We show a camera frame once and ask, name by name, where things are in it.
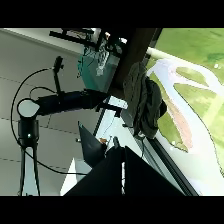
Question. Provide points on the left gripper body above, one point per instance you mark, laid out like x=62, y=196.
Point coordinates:
x=95, y=99

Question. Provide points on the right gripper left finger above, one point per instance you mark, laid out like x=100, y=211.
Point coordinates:
x=105, y=176

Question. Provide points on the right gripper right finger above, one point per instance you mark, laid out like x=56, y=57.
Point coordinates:
x=143, y=176

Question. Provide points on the dark olive garment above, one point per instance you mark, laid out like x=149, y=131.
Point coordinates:
x=143, y=100

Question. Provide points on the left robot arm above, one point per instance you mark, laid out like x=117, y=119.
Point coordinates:
x=50, y=103

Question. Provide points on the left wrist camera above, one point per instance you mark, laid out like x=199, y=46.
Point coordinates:
x=58, y=68

